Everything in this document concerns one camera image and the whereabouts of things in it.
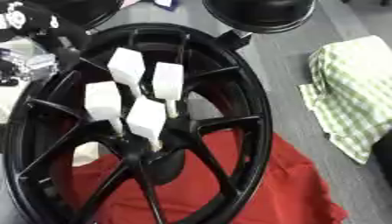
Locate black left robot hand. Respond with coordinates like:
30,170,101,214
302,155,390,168
0,0,95,72

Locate black spoked wheel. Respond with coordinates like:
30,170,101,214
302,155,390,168
1,22,276,224

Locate black round tyre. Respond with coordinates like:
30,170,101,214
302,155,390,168
200,0,319,35

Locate green white checked cloth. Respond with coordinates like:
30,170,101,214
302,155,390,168
297,34,392,166

